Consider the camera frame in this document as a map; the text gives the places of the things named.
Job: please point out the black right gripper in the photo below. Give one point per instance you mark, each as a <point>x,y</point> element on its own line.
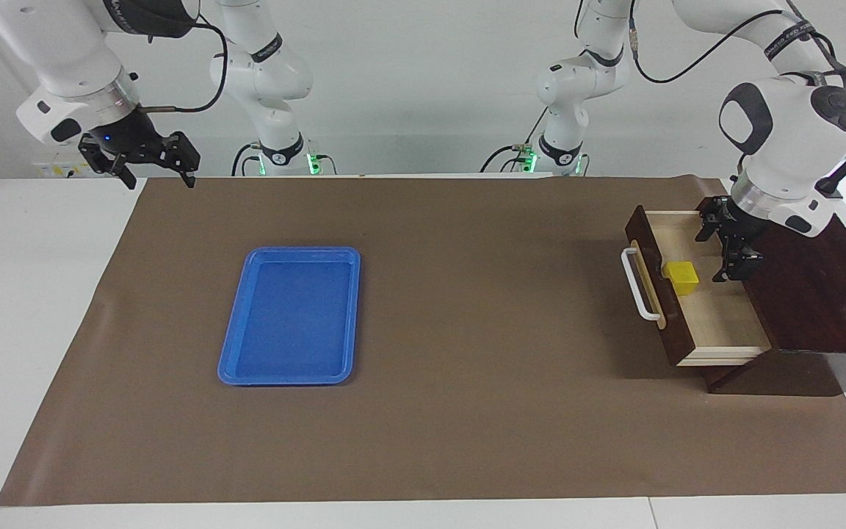
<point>125,137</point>

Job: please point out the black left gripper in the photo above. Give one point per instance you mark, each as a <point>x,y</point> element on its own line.
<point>742,228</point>

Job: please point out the yellow cube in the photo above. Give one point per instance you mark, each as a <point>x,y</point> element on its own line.
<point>681,279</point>

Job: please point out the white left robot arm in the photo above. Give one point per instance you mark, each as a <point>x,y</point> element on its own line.
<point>790,147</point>

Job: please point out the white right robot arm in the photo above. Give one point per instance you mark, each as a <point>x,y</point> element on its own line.
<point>70,51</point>

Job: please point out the dark wooden drawer cabinet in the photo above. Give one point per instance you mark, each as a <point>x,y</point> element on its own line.
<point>819,294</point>

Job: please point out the blue plastic tray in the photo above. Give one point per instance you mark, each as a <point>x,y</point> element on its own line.
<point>291,323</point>

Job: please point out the brown paper table mat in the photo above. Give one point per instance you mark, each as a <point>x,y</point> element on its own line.
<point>467,330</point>

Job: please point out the wall socket with yellow labels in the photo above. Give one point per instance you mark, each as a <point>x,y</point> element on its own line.
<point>63,170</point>

